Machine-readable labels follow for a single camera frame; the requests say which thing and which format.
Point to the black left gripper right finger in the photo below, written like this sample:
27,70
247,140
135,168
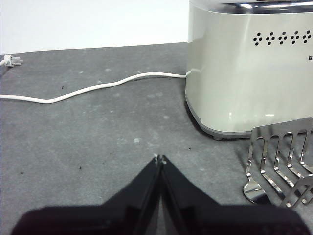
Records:
220,220

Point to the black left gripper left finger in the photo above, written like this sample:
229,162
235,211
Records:
97,220

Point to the shiny metal toast rack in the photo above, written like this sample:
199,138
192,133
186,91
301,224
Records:
259,133

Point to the cream and chrome toaster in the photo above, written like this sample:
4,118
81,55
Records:
220,73

